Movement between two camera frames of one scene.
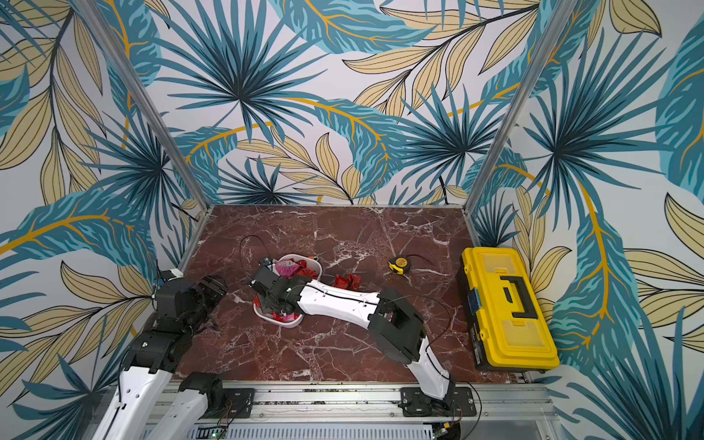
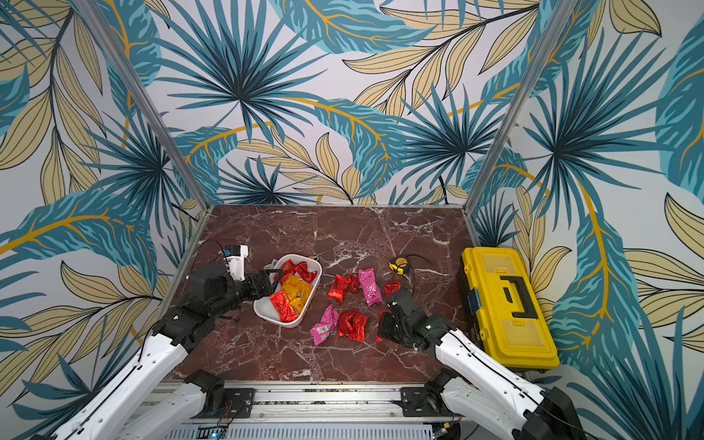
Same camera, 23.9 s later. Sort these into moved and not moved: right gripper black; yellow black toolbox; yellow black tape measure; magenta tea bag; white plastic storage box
Moved: right gripper black; magenta tea bag
Not moved: yellow black tape measure; yellow black toolbox; white plastic storage box
